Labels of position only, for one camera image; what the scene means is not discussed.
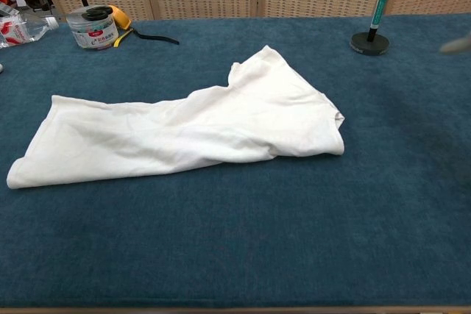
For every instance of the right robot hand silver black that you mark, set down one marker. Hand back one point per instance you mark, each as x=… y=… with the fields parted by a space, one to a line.
x=460 y=45

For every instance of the white t-shirt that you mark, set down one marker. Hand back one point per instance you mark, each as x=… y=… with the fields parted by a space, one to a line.
x=176 y=134

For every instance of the green marker tube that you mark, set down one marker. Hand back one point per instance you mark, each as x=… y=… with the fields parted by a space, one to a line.
x=380 y=5

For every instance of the black round stand base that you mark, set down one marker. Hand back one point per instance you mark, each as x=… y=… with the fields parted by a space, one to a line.
x=369 y=47

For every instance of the dark blue table mat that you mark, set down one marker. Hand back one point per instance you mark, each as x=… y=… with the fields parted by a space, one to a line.
x=221 y=255

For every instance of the clear round plastic jar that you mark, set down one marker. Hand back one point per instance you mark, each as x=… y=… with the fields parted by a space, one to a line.
x=93 y=34

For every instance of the clear plastic water bottle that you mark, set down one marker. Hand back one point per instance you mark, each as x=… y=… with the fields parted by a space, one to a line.
x=25 y=31

